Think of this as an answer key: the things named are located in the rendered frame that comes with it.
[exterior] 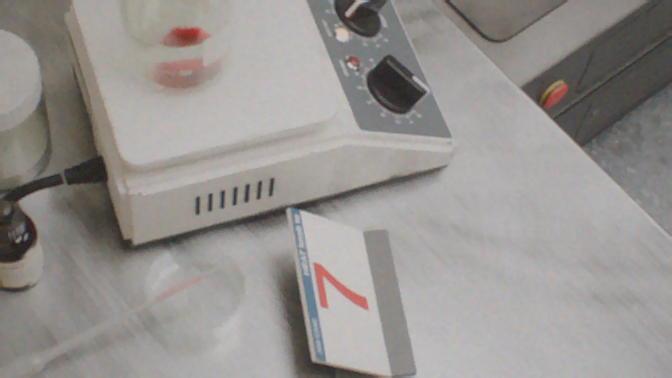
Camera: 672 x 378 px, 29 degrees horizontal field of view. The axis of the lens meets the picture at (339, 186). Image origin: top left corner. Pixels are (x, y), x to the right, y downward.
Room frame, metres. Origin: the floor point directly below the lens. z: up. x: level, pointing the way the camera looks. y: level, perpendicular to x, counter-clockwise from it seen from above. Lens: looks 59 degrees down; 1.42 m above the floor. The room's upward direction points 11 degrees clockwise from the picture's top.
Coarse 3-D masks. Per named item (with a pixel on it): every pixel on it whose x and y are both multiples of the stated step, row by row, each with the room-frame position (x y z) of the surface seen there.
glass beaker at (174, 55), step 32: (128, 0) 0.38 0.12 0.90; (224, 0) 0.39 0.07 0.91; (128, 32) 0.38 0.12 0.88; (160, 32) 0.38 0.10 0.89; (192, 32) 0.38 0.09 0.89; (224, 32) 0.39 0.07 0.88; (128, 64) 0.39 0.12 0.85; (160, 64) 0.38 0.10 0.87; (192, 64) 0.38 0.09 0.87; (224, 64) 0.39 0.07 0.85; (192, 96) 0.38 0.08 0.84
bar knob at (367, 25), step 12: (336, 0) 0.49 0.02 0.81; (348, 0) 0.49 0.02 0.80; (360, 0) 0.48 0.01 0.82; (372, 0) 0.48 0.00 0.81; (384, 0) 0.49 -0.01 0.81; (336, 12) 0.48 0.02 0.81; (348, 12) 0.47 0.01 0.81; (360, 12) 0.47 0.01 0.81; (372, 12) 0.49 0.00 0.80; (348, 24) 0.47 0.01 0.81; (360, 24) 0.47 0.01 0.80; (372, 24) 0.48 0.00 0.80; (372, 36) 0.47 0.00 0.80
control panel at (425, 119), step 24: (312, 0) 0.48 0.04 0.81; (336, 24) 0.47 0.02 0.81; (384, 24) 0.49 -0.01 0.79; (336, 48) 0.45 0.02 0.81; (360, 48) 0.46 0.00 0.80; (384, 48) 0.47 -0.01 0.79; (408, 48) 0.48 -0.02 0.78; (336, 72) 0.43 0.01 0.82; (360, 72) 0.44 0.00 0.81; (360, 96) 0.42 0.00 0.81; (432, 96) 0.45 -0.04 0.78; (360, 120) 0.40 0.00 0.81; (384, 120) 0.41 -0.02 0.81; (408, 120) 0.42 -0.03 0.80; (432, 120) 0.43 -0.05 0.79
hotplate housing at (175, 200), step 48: (96, 96) 0.38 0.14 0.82; (336, 96) 0.41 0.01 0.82; (96, 144) 0.38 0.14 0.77; (288, 144) 0.37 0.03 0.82; (336, 144) 0.38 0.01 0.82; (384, 144) 0.40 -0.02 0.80; (432, 144) 0.41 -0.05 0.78; (144, 192) 0.33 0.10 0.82; (192, 192) 0.34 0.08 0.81; (240, 192) 0.35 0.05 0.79; (288, 192) 0.37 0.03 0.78; (336, 192) 0.38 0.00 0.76; (144, 240) 0.33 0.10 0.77
